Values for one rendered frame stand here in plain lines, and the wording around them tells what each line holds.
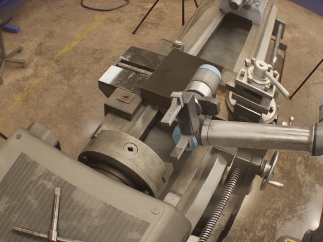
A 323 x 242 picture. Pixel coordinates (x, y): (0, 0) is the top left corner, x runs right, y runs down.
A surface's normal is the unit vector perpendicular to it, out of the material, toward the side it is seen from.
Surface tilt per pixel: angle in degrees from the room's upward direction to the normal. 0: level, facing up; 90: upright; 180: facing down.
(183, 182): 0
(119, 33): 0
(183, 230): 45
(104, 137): 23
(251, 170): 90
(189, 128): 90
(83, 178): 0
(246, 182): 90
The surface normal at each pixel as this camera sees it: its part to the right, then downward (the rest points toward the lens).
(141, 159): 0.52, -0.41
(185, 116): -0.43, 0.64
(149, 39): 0.07, -0.68
